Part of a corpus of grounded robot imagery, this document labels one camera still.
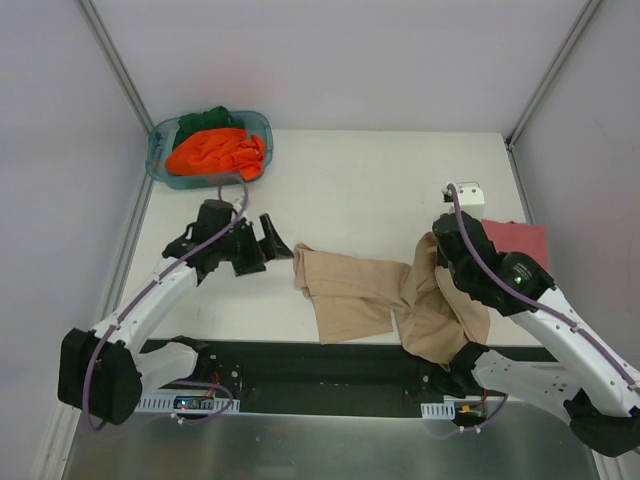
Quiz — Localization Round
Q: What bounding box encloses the beige t shirt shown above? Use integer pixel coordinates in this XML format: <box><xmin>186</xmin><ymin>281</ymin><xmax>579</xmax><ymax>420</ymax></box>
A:
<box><xmin>293</xmin><ymin>232</ymin><xmax>491</xmax><ymax>369</ymax></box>

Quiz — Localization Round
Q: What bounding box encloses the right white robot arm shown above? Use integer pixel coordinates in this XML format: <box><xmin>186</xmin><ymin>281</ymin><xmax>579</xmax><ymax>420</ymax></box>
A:
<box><xmin>432</xmin><ymin>213</ymin><xmax>639</xmax><ymax>457</ymax></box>

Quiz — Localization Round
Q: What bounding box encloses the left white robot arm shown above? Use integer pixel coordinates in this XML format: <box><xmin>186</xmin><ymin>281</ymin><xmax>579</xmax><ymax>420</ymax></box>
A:
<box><xmin>57</xmin><ymin>200</ymin><xmax>294</xmax><ymax>425</ymax></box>

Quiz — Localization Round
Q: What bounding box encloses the folded red t shirt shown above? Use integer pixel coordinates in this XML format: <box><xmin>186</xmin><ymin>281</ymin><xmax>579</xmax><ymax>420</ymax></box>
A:
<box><xmin>481</xmin><ymin>219</ymin><xmax>549</xmax><ymax>270</ymax></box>

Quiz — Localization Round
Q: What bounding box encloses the orange t shirt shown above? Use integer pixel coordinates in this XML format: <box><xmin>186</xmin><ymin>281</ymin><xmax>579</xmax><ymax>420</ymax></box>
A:
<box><xmin>165</xmin><ymin>128</ymin><xmax>267</xmax><ymax>181</ymax></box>

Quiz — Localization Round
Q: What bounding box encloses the green t shirt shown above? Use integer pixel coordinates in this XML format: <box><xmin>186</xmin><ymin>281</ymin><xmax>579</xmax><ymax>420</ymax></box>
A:
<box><xmin>173</xmin><ymin>106</ymin><xmax>245</xmax><ymax>149</ymax></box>

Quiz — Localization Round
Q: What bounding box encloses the teal plastic basket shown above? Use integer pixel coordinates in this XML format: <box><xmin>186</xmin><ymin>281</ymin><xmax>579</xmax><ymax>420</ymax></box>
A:
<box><xmin>146</xmin><ymin>110</ymin><xmax>274</xmax><ymax>190</ymax></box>

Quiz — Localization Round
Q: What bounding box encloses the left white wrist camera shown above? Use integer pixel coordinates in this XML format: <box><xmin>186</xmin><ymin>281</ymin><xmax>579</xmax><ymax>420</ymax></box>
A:
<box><xmin>234</xmin><ymin>197</ymin><xmax>249</xmax><ymax>212</ymax></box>

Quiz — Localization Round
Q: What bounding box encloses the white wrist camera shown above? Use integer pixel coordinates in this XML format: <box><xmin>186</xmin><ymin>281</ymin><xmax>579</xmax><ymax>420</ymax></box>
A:
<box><xmin>442</xmin><ymin>182</ymin><xmax>485</xmax><ymax>220</ymax></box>
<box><xmin>234</xmin><ymin>197</ymin><xmax>249</xmax><ymax>212</ymax></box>

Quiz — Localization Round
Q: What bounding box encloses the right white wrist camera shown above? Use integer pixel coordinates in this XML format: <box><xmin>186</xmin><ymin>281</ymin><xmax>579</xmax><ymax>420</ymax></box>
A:
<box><xmin>442</xmin><ymin>182</ymin><xmax>485</xmax><ymax>220</ymax></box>

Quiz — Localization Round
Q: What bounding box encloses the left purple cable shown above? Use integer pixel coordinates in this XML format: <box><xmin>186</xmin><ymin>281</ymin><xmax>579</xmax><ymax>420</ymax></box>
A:
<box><xmin>84</xmin><ymin>175</ymin><xmax>251</xmax><ymax>432</ymax></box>

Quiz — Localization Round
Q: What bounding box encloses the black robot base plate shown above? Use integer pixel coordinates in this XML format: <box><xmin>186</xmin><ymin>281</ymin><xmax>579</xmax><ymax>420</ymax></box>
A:
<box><xmin>171</xmin><ymin>340</ymin><xmax>483</xmax><ymax>418</ymax></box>

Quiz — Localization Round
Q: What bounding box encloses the left aluminium frame post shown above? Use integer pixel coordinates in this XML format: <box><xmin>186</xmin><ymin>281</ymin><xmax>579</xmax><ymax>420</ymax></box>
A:
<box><xmin>75</xmin><ymin>0</ymin><xmax>154</xmax><ymax>134</ymax></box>

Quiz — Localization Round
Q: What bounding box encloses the aluminium frame post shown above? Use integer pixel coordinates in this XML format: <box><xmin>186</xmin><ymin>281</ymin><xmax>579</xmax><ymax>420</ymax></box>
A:
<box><xmin>75</xmin><ymin>0</ymin><xmax>154</xmax><ymax>134</ymax></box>
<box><xmin>505</xmin><ymin>0</ymin><xmax>606</xmax><ymax>151</ymax></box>

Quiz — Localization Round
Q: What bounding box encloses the right aluminium frame post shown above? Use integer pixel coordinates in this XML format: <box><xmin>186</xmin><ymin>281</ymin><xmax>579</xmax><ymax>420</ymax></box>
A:
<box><xmin>505</xmin><ymin>0</ymin><xmax>606</xmax><ymax>151</ymax></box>

